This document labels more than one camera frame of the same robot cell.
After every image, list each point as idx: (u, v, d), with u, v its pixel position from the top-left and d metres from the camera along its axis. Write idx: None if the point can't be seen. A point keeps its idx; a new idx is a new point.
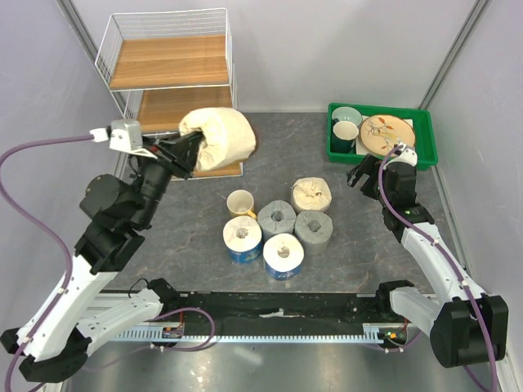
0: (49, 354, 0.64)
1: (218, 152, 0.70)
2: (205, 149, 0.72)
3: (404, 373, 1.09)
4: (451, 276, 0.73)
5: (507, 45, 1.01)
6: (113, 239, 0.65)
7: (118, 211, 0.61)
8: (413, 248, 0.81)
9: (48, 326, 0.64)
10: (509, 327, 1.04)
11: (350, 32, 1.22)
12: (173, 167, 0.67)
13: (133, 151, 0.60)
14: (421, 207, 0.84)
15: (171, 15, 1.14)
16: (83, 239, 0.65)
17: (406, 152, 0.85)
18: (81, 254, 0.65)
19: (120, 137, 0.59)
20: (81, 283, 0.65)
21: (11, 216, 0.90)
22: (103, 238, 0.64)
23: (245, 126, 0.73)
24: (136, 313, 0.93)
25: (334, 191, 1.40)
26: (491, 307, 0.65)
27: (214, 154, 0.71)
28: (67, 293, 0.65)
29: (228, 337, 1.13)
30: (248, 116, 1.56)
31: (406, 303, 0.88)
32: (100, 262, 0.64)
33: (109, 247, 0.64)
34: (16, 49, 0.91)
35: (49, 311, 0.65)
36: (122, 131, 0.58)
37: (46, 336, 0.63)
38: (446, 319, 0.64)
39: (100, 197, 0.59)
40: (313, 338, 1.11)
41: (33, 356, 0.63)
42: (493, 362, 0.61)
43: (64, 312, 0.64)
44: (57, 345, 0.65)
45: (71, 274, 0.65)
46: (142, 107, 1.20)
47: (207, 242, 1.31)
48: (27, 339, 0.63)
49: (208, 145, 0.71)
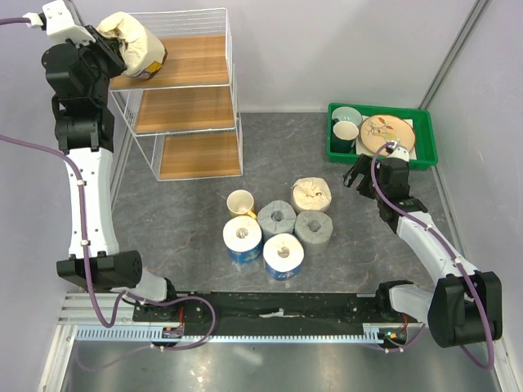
0: (112, 249, 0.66)
1: (141, 43, 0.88)
2: (127, 51, 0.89)
3: (403, 372, 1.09)
4: (444, 256, 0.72)
5: (507, 45, 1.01)
6: (87, 118, 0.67)
7: (78, 84, 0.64)
8: (408, 236, 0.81)
9: (96, 220, 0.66)
10: (509, 327, 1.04)
11: (350, 32, 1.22)
12: (109, 55, 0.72)
13: (74, 24, 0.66)
14: (414, 198, 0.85)
15: (172, 15, 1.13)
16: (64, 135, 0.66)
17: (398, 150, 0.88)
18: (72, 151, 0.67)
19: (60, 13, 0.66)
20: (96, 168, 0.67)
21: (13, 216, 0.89)
22: (77, 121, 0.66)
23: (148, 30, 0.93)
24: (151, 282, 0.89)
25: (334, 191, 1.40)
26: (485, 284, 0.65)
27: (138, 48, 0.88)
28: (87, 184, 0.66)
29: (227, 337, 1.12)
30: (248, 116, 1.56)
31: (404, 297, 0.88)
32: (95, 137, 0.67)
33: (92, 122, 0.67)
34: (15, 49, 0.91)
35: (85, 207, 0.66)
36: (62, 8, 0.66)
37: (100, 228, 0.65)
38: (441, 296, 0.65)
39: (64, 60, 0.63)
40: (313, 338, 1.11)
41: (101, 250, 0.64)
42: (490, 339, 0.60)
43: (97, 202, 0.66)
44: (112, 239, 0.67)
45: (78, 167, 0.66)
46: (142, 107, 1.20)
47: (206, 242, 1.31)
48: (85, 240, 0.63)
49: (131, 45, 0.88)
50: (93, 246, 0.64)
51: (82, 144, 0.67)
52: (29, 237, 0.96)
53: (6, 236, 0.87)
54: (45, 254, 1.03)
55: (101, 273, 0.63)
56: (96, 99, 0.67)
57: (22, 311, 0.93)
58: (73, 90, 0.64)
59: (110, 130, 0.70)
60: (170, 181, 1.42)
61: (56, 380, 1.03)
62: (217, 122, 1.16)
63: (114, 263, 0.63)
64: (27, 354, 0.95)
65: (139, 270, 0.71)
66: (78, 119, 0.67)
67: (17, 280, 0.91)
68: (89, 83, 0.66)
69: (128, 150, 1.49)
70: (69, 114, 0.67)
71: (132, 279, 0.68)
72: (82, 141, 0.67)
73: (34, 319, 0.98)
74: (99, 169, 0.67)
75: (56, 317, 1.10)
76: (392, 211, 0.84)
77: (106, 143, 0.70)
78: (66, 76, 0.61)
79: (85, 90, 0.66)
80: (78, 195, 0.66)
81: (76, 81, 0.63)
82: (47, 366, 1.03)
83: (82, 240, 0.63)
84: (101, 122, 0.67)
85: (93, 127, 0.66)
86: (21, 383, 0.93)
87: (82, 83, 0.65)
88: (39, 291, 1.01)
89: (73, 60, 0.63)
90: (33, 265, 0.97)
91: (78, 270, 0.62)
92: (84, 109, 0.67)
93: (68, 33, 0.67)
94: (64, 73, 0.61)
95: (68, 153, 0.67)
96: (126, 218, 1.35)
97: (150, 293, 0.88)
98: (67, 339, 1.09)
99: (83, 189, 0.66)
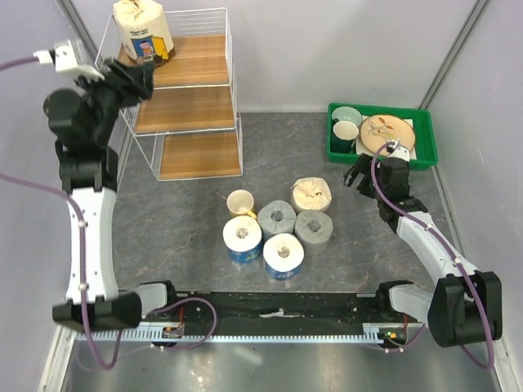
0: (111, 292, 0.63)
1: (152, 7, 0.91)
2: (136, 11, 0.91)
3: (403, 373, 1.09)
4: (444, 255, 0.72)
5: (507, 45, 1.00)
6: (91, 162, 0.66)
7: (82, 130, 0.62)
8: (409, 236, 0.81)
9: (95, 262, 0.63)
10: (511, 327, 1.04)
11: (350, 32, 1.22)
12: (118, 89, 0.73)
13: (78, 66, 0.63)
14: (414, 199, 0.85)
15: (172, 15, 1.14)
16: (69, 175, 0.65)
17: (399, 150, 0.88)
18: (74, 192, 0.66)
19: (64, 54, 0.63)
20: (97, 208, 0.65)
21: (14, 216, 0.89)
22: (81, 162, 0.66)
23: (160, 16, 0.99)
24: (149, 296, 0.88)
25: (334, 191, 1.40)
26: (485, 284, 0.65)
27: (148, 11, 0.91)
28: (88, 224, 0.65)
29: (228, 337, 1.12)
30: (248, 116, 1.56)
31: (404, 296, 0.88)
32: (99, 177, 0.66)
33: (96, 163, 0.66)
34: (17, 49, 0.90)
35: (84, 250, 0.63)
36: (67, 48, 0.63)
37: (100, 271, 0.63)
38: (440, 295, 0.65)
39: (67, 105, 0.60)
40: (313, 338, 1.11)
41: (100, 296, 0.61)
42: (490, 339, 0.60)
43: (98, 244, 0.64)
44: (111, 282, 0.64)
45: (81, 207, 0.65)
46: (142, 107, 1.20)
47: (206, 242, 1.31)
48: (83, 285, 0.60)
49: (140, 7, 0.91)
50: (92, 291, 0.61)
51: (85, 183, 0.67)
52: (30, 237, 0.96)
53: (6, 235, 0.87)
54: (45, 254, 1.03)
55: (98, 320, 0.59)
56: (99, 140, 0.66)
57: (22, 311, 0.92)
58: (76, 135, 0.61)
59: (113, 169, 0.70)
60: (169, 181, 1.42)
61: (56, 380, 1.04)
62: (217, 121, 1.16)
63: (113, 309, 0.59)
64: (27, 354, 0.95)
65: (138, 314, 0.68)
66: (82, 161, 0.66)
67: (16, 280, 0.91)
68: (91, 126, 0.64)
69: (128, 151, 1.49)
70: (73, 155, 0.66)
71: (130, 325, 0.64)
72: (85, 182, 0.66)
73: (34, 319, 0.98)
74: (100, 208, 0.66)
75: None
76: (392, 212, 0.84)
77: (109, 182, 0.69)
78: (68, 124, 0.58)
79: (89, 132, 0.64)
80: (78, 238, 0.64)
81: (79, 127, 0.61)
82: (47, 366, 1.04)
83: (82, 284, 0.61)
84: (105, 162, 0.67)
85: (97, 168, 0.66)
86: (21, 385, 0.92)
87: (85, 127, 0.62)
88: (39, 291, 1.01)
89: (77, 106, 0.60)
90: (33, 265, 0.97)
91: (74, 317, 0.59)
92: (89, 151, 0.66)
93: (78, 73, 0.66)
94: (67, 120, 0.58)
95: (71, 193, 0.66)
96: (126, 218, 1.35)
97: (149, 306, 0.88)
98: (67, 339, 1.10)
99: (84, 231, 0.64)
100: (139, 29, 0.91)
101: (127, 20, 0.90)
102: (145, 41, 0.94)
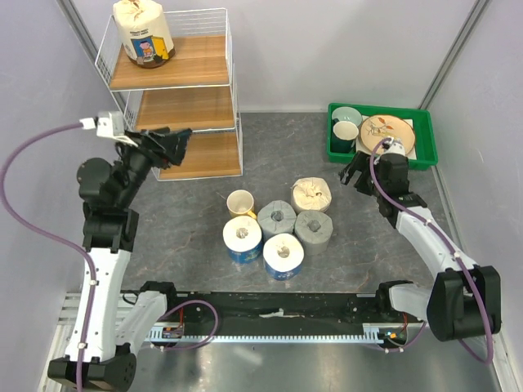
0: (108, 354, 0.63)
1: (153, 7, 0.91)
2: (136, 11, 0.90)
3: (403, 372, 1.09)
4: (443, 250, 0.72)
5: (507, 46, 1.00)
6: (112, 224, 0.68)
7: (109, 196, 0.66)
8: (408, 231, 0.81)
9: (96, 322, 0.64)
10: (511, 327, 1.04)
11: (350, 32, 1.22)
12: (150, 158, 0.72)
13: (113, 136, 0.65)
14: (413, 194, 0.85)
15: (172, 15, 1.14)
16: (91, 233, 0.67)
17: (395, 146, 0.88)
18: (93, 248, 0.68)
19: (105, 124, 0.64)
20: (109, 269, 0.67)
21: (13, 216, 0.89)
22: (104, 223, 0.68)
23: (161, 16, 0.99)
24: (150, 314, 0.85)
25: (334, 191, 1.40)
26: (484, 278, 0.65)
27: (148, 11, 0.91)
28: (100, 283, 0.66)
29: (227, 337, 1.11)
30: (248, 116, 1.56)
31: (406, 296, 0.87)
32: (117, 240, 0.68)
33: (118, 226, 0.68)
34: (17, 49, 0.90)
35: (90, 308, 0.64)
36: (109, 119, 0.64)
37: (100, 331, 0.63)
38: (440, 290, 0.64)
39: (96, 175, 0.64)
40: (313, 338, 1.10)
41: (96, 356, 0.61)
42: (489, 332, 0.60)
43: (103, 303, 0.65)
44: (110, 343, 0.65)
45: (95, 265, 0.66)
46: (143, 107, 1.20)
47: (206, 242, 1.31)
48: (82, 344, 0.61)
49: (140, 7, 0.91)
50: (89, 351, 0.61)
51: (105, 241, 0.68)
52: (30, 237, 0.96)
53: (6, 236, 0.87)
54: (45, 254, 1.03)
55: (91, 381, 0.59)
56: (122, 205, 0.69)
57: (21, 312, 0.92)
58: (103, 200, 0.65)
59: (133, 232, 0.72)
60: (170, 182, 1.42)
61: (56, 380, 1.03)
62: (217, 121, 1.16)
63: (105, 373, 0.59)
64: (27, 355, 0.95)
65: (131, 376, 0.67)
66: (105, 221, 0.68)
67: (16, 281, 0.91)
68: (117, 192, 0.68)
69: None
70: (98, 214, 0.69)
71: (122, 385, 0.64)
72: (105, 242, 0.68)
73: (34, 320, 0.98)
74: (113, 269, 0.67)
75: (56, 317, 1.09)
76: (391, 207, 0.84)
77: (127, 243, 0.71)
78: (96, 193, 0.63)
79: (113, 198, 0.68)
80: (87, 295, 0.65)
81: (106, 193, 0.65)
82: (47, 367, 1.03)
83: (80, 343, 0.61)
84: (126, 225, 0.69)
85: (118, 231, 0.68)
86: (20, 385, 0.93)
87: (111, 193, 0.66)
88: (39, 292, 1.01)
89: (106, 175, 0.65)
90: (33, 265, 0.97)
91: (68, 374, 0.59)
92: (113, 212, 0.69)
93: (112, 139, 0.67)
94: (96, 188, 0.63)
95: (90, 250, 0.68)
96: None
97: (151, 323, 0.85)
98: (67, 339, 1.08)
99: (94, 290, 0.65)
100: (139, 29, 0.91)
101: (127, 20, 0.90)
102: (145, 41, 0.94)
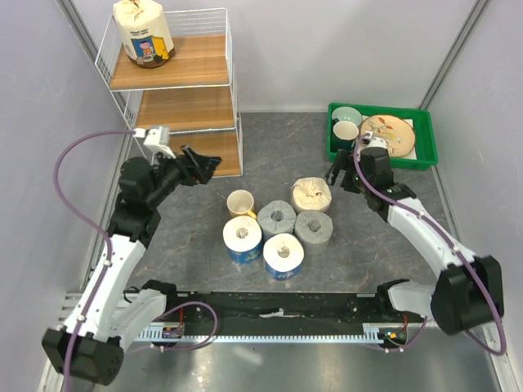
0: (102, 336, 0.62)
1: (153, 7, 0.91)
2: (136, 11, 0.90)
3: (404, 373, 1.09)
4: (442, 245, 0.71)
5: (508, 46, 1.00)
6: (136, 218, 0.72)
7: (140, 190, 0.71)
8: (400, 224, 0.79)
9: (100, 300, 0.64)
10: (511, 329, 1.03)
11: (350, 32, 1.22)
12: (185, 171, 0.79)
13: (158, 144, 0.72)
14: (400, 184, 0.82)
15: (171, 15, 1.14)
16: (115, 224, 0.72)
17: (374, 140, 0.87)
18: (113, 234, 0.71)
19: (154, 133, 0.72)
20: (125, 254, 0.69)
21: (13, 217, 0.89)
22: (129, 216, 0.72)
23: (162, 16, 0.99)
24: (146, 312, 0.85)
25: (334, 191, 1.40)
26: (485, 269, 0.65)
27: (148, 10, 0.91)
28: (112, 265, 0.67)
29: (227, 337, 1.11)
30: (248, 116, 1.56)
31: (404, 295, 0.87)
32: (137, 233, 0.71)
33: (140, 221, 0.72)
34: (16, 48, 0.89)
35: (98, 287, 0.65)
36: (157, 130, 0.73)
37: (101, 309, 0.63)
38: (444, 287, 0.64)
39: (140, 170, 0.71)
40: (313, 338, 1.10)
41: (91, 332, 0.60)
42: (498, 318, 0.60)
43: (111, 284, 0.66)
44: (106, 325, 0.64)
45: (113, 249, 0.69)
46: (143, 107, 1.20)
47: (206, 242, 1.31)
48: (82, 317, 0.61)
49: (140, 7, 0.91)
50: (86, 326, 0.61)
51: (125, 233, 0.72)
52: (31, 237, 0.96)
53: (6, 236, 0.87)
54: (45, 254, 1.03)
55: (78, 358, 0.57)
56: (150, 204, 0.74)
57: (22, 312, 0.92)
58: (134, 193, 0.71)
59: (153, 230, 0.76)
60: None
61: (56, 380, 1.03)
62: (216, 121, 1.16)
63: (94, 351, 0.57)
64: (27, 354, 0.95)
65: (116, 371, 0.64)
66: (130, 216, 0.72)
67: (16, 281, 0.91)
68: (148, 189, 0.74)
69: (128, 151, 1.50)
70: (127, 208, 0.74)
71: (105, 378, 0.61)
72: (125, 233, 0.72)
73: (34, 319, 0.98)
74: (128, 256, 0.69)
75: (57, 317, 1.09)
76: (381, 201, 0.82)
77: (144, 238, 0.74)
78: (132, 183, 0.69)
79: (144, 195, 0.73)
80: (98, 273, 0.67)
81: (137, 187, 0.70)
82: (47, 367, 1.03)
83: (80, 315, 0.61)
84: (147, 222, 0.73)
85: (139, 225, 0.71)
86: (20, 385, 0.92)
87: (141, 189, 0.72)
88: (39, 292, 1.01)
89: (143, 171, 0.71)
90: (33, 265, 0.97)
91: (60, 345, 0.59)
92: (140, 211, 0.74)
93: (157, 149, 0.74)
94: (131, 180, 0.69)
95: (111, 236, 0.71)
96: None
97: (145, 321, 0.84)
98: None
99: (106, 270, 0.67)
100: (139, 29, 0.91)
101: (127, 20, 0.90)
102: (145, 41, 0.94)
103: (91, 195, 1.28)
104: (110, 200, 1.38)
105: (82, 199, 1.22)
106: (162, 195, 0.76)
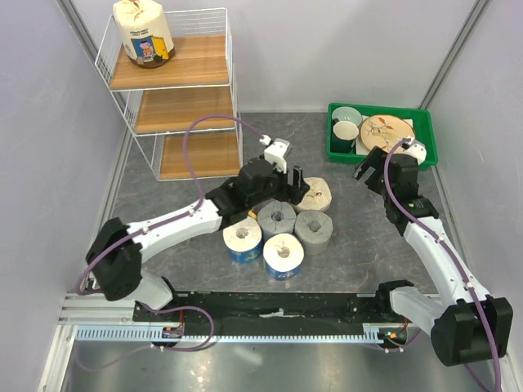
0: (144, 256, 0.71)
1: (153, 7, 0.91)
2: (136, 11, 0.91)
3: (404, 373, 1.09)
4: (456, 277, 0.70)
5: (508, 45, 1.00)
6: (232, 202, 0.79)
7: (252, 185, 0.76)
8: (416, 243, 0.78)
9: (166, 230, 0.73)
10: (512, 329, 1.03)
11: (350, 32, 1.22)
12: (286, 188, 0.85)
13: (281, 156, 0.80)
14: (425, 199, 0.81)
15: (171, 15, 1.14)
16: (215, 196, 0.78)
17: (415, 148, 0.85)
18: (207, 201, 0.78)
19: (280, 146, 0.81)
20: (206, 217, 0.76)
21: (12, 217, 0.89)
22: (226, 198, 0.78)
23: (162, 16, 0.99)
24: (154, 291, 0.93)
25: (334, 191, 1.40)
26: (496, 311, 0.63)
27: (149, 10, 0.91)
28: (192, 216, 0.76)
29: (228, 337, 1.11)
30: (248, 116, 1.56)
31: (407, 303, 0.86)
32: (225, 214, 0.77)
33: (232, 207, 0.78)
34: (16, 48, 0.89)
35: (171, 220, 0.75)
36: (283, 144, 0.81)
37: (159, 237, 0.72)
38: (449, 320, 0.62)
39: (263, 169, 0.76)
40: (313, 338, 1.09)
41: (140, 245, 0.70)
42: (497, 358, 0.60)
43: (181, 227, 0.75)
44: (151, 251, 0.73)
45: (200, 207, 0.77)
46: (143, 107, 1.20)
47: (206, 242, 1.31)
48: (145, 229, 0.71)
49: (140, 7, 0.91)
50: (141, 238, 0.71)
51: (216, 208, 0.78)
52: (30, 237, 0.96)
53: (6, 236, 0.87)
54: (45, 253, 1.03)
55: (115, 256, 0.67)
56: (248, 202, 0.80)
57: (21, 312, 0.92)
58: (247, 184, 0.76)
59: (234, 219, 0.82)
60: (170, 181, 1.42)
61: (56, 380, 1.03)
62: (217, 121, 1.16)
63: (127, 261, 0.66)
64: (26, 354, 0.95)
65: (118, 292, 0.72)
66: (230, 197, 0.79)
67: (16, 280, 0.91)
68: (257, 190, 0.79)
69: (128, 151, 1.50)
70: (230, 190, 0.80)
71: (113, 288, 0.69)
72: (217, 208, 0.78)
73: (34, 318, 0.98)
74: (207, 220, 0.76)
75: (56, 317, 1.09)
76: (400, 213, 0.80)
77: (224, 223, 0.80)
78: (251, 177, 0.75)
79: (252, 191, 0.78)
80: (178, 213, 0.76)
81: (251, 184, 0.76)
82: (47, 367, 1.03)
83: (145, 228, 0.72)
84: (236, 211, 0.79)
85: (231, 210, 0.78)
86: (20, 385, 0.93)
87: (252, 187, 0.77)
88: (40, 292, 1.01)
89: (265, 174, 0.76)
90: (33, 265, 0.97)
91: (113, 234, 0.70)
92: (238, 198, 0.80)
93: (274, 159, 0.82)
94: (251, 175, 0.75)
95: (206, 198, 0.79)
96: (126, 218, 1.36)
97: (145, 297, 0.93)
98: (67, 339, 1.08)
99: (186, 216, 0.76)
100: (139, 29, 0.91)
101: (127, 20, 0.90)
102: (145, 41, 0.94)
103: (91, 195, 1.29)
104: (111, 199, 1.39)
105: (82, 199, 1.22)
106: (260, 198, 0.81)
